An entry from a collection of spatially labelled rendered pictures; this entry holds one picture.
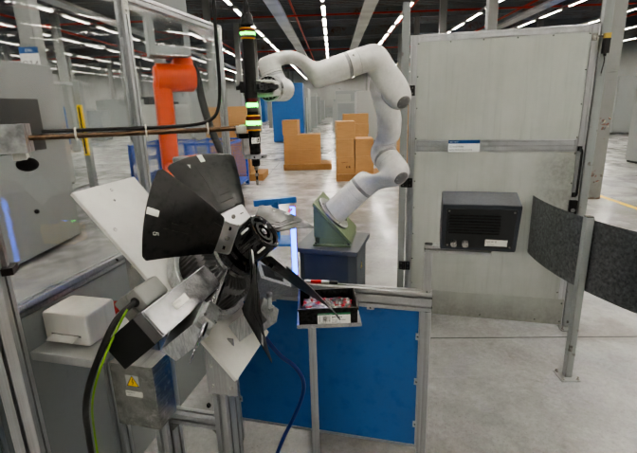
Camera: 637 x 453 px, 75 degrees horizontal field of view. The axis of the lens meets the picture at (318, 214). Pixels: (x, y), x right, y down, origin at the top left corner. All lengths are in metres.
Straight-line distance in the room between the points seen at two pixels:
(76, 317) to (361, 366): 1.10
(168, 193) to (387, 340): 1.12
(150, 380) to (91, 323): 0.27
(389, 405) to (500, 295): 1.59
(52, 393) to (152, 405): 0.43
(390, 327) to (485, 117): 1.70
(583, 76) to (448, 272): 1.52
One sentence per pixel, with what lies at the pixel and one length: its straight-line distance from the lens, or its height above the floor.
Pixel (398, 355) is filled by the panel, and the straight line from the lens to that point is 1.86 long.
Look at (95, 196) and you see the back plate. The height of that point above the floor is 1.34.
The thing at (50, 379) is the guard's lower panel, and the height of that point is 0.70.
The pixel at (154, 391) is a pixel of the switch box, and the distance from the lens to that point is 1.45.
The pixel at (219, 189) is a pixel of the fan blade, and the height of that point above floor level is 1.33.
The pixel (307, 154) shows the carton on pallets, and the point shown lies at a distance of 10.59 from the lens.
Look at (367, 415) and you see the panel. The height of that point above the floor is 0.25.
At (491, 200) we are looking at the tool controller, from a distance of 1.58.
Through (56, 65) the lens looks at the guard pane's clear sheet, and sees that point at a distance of 1.74.
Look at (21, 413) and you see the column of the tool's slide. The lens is 1.52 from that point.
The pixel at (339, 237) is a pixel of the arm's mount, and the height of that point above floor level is 0.98.
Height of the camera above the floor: 1.58
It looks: 15 degrees down
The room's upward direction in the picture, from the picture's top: 2 degrees counter-clockwise
